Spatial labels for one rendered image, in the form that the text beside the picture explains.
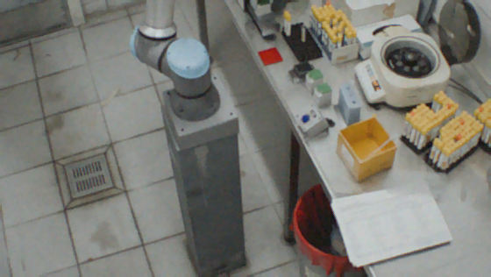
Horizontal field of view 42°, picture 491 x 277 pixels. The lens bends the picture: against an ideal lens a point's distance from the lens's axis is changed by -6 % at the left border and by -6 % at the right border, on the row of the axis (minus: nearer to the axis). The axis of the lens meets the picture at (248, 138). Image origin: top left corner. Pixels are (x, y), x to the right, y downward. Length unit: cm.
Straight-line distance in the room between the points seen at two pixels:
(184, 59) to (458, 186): 90
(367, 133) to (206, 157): 51
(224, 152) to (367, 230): 56
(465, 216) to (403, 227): 20
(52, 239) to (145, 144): 66
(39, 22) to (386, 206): 252
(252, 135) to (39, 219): 108
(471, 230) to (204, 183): 89
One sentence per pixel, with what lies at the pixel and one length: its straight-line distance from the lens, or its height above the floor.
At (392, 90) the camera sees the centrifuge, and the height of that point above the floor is 96.
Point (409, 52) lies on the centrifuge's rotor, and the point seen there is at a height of 98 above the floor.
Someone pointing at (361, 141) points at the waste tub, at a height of 88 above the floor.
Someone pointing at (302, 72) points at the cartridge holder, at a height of 89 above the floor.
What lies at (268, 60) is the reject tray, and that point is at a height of 88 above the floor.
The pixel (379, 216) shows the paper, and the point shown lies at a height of 89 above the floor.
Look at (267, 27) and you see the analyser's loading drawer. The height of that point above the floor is 93.
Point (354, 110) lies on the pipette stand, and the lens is 208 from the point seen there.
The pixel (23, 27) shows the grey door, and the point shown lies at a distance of 392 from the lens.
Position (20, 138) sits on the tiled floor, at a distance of 347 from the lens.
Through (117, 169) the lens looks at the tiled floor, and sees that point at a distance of 320.
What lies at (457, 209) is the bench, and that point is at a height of 87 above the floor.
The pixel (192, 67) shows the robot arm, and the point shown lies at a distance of 191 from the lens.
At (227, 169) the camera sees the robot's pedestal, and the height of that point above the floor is 70.
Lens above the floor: 251
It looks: 51 degrees down
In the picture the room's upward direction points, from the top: 2 degrees counter-clockwise
